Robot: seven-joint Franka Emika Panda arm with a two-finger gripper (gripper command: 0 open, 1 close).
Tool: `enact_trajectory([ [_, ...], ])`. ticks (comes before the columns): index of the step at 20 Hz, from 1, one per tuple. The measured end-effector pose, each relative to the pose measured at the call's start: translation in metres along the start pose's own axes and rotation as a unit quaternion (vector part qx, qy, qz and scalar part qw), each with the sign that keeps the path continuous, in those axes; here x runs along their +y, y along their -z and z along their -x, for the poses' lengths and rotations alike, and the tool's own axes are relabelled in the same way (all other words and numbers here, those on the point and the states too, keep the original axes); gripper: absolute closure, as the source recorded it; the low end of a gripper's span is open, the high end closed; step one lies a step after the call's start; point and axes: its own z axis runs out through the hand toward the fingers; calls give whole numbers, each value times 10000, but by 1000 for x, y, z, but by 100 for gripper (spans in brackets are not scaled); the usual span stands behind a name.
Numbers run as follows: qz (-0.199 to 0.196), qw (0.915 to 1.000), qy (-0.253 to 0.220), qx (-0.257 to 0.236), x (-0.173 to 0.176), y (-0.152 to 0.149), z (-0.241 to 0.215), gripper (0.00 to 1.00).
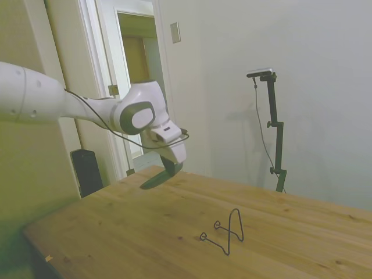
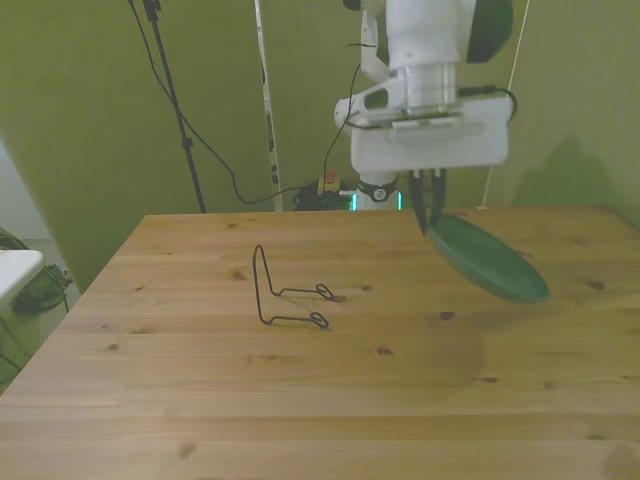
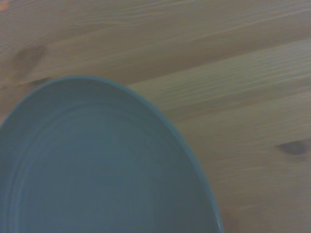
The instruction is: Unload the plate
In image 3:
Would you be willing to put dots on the teal blue round plate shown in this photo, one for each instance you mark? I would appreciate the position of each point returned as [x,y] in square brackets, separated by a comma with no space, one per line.
[97,165]

